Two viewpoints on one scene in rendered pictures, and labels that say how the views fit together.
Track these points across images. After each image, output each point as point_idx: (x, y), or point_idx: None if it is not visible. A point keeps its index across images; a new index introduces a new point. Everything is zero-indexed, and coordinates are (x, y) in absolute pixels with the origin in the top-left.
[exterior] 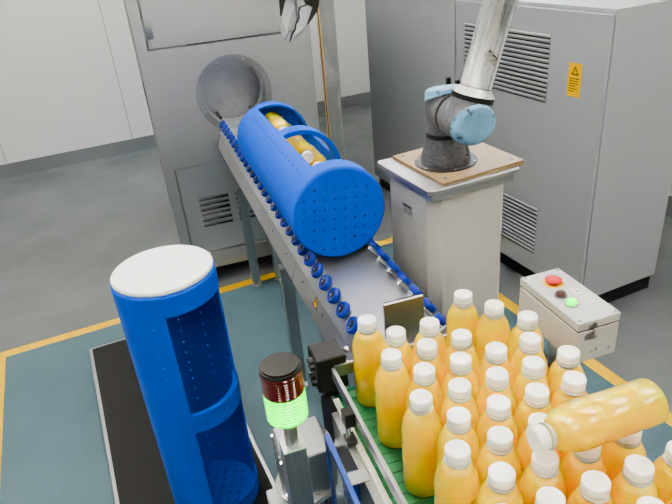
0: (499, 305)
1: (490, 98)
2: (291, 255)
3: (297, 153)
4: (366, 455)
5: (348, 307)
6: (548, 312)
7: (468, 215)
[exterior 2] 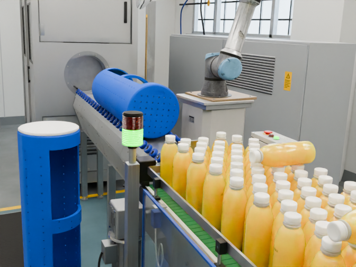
0: (239, 136)
1: (239, 55)
2: (121, 141)
3: (132, 81)
4: (165, 203)
5: (157, 151)
6: (264, 144)
7: (225, 123)
